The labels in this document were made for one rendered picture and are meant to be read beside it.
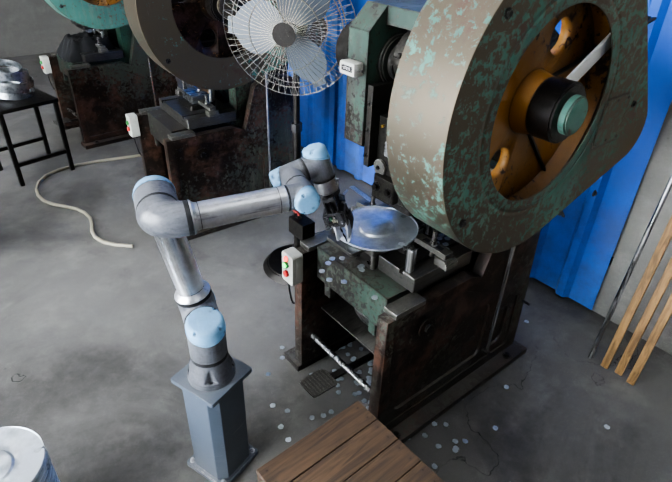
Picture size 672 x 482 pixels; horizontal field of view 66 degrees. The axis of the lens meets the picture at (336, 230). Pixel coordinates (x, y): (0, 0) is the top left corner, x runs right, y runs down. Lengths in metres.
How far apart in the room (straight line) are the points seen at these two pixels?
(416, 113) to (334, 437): 1.03
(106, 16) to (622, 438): 4.05
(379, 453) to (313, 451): 0.20
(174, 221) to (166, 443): 1.08
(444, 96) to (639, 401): 1.86
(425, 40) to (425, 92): 0.11
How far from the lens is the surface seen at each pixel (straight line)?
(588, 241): 2.87
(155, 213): 1.41
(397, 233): 1.82
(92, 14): 4.37
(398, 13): 1.68
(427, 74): 1.16
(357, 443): 1.73
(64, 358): 2.67
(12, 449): 1.96
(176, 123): 3.22
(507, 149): 1.50
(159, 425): 2.28
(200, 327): 1.62
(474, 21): 1.15
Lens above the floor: 1.75
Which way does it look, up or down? 32 degrees down
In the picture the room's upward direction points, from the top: 2 degrees clockwise
